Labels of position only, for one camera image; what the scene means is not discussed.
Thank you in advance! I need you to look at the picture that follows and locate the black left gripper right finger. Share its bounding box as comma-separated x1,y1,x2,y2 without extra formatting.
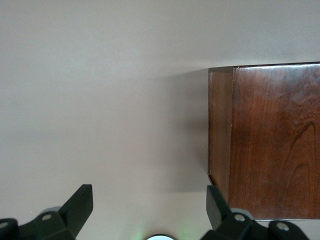
201,185,311,240

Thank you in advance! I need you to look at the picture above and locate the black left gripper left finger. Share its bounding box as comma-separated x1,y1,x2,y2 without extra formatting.
0,184,94,240

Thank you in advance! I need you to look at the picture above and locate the dark brown wooden cabinet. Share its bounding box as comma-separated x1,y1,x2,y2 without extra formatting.
207,61,320,222

